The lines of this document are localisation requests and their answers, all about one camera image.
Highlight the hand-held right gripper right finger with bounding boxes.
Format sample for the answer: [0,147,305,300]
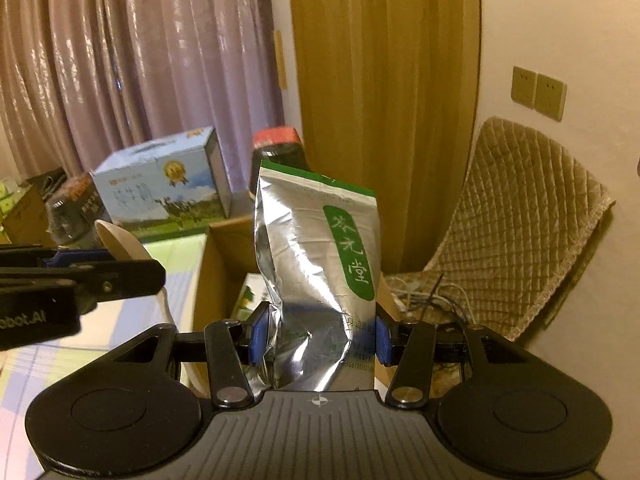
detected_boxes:
[372,307,543,408]

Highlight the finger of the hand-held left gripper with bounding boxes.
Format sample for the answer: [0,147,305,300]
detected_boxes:
[0,259,166,313]
[0,244,115,268]

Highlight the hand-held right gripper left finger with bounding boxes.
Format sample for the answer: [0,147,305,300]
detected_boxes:
[100,302,271,408]

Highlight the green white box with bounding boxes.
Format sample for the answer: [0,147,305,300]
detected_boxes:
[235,285,266,322]

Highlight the white plastic spoon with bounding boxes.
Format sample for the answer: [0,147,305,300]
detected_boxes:
[95,220,203,396]

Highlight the brown cardboard box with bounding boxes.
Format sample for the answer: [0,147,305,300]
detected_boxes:
[192,215,401,391]

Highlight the silver foil tea bag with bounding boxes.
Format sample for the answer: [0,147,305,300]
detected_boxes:
[252,159,381,392]

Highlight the checked cloth desktop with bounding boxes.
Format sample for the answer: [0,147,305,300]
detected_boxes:
[0,237,208,461]

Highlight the wrapped black flower pots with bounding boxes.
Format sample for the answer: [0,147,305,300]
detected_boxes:
[47,175,108,250]

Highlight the tall printed cardboard box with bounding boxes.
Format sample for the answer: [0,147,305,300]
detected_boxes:
[0,185,51,246]

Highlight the blue milk carton box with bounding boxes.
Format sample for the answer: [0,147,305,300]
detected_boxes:
[92,126,233,238]

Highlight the woven chair back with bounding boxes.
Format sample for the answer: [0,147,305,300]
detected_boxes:
[385,116,617,356]

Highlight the red box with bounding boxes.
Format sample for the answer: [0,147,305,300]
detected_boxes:
[252,127,302,149]

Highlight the mauve curtain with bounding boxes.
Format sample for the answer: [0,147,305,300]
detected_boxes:
[0,0,286,196]

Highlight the white cable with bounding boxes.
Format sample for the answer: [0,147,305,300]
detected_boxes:
[387,275,476,328]

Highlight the wall socket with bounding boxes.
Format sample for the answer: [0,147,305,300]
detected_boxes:
[510,65,538,110]
[534,72,568,122]

